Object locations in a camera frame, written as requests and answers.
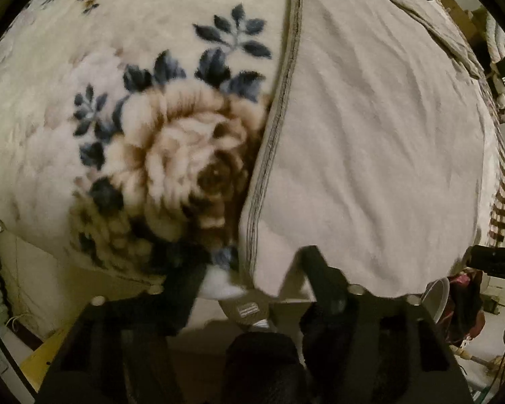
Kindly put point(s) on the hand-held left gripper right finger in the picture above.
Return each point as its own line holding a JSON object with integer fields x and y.
{"x": 325, "y": 283}

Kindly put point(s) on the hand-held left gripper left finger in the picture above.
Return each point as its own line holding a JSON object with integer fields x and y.
{"x": 188, "y": 292}

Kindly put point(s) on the beige garment with striped hem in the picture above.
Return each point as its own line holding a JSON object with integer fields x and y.
{"x": 362, "y": 168}

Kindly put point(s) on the white plastic cup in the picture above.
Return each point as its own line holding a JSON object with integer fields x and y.
{"x": 437, "y": 303}

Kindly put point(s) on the dark red cloth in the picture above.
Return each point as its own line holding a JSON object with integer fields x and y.
{"x": 465, "y": 305}

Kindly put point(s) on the floral fleece blanket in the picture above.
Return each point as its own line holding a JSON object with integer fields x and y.
{"x": 122, "y": 126}

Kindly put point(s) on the brown striped bed sheet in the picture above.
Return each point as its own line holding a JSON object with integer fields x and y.
{"x": 500, "y": 202}

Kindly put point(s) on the beige quilt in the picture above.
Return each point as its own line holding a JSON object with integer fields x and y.
{"x": 429, "y": 21}

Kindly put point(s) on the cardboard box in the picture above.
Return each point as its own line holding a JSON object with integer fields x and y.
{"x": 461, "y": 14}

